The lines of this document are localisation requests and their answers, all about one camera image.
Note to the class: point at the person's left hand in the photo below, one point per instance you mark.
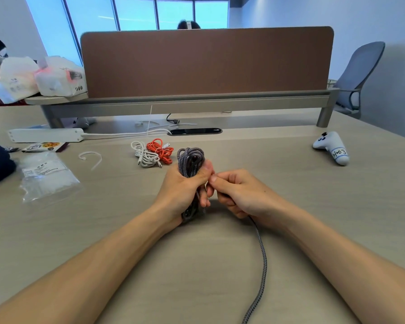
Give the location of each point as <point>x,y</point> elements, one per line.
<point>175,195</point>

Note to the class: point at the person's right hand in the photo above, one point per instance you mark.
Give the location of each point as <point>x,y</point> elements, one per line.
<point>253,199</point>

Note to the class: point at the person's left forearm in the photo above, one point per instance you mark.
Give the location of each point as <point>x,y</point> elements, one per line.
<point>81,280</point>

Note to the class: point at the person's right forearm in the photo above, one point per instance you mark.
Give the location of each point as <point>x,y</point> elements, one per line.
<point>351,269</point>

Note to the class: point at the grey metal desk shelf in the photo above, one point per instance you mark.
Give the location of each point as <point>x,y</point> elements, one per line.
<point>189,105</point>

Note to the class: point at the white labelled hand controller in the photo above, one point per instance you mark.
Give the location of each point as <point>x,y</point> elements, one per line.
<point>334,146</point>

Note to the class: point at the small white rounded object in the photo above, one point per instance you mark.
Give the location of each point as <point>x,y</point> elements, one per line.
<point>82,123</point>

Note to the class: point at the brown desk divider panel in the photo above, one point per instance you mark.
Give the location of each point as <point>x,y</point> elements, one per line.
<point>206,60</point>

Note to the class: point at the white printed snack packet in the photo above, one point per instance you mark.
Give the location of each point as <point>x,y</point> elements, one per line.
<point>44,147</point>

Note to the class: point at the white power strip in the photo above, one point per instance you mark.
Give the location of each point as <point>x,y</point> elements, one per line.
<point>45,135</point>

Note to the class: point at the round beige shelf board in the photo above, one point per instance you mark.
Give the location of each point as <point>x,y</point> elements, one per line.
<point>50,99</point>

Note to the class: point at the white tissue pack pink label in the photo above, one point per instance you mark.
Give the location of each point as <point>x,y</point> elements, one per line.
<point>59,79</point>

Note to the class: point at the small purple candy wrapper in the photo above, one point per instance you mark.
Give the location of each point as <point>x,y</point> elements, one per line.
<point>11,149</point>

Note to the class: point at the grey office chair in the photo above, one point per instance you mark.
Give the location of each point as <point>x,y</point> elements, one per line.
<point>357,64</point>

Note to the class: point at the large glass window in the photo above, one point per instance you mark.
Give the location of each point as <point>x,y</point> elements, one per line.
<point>87,16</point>

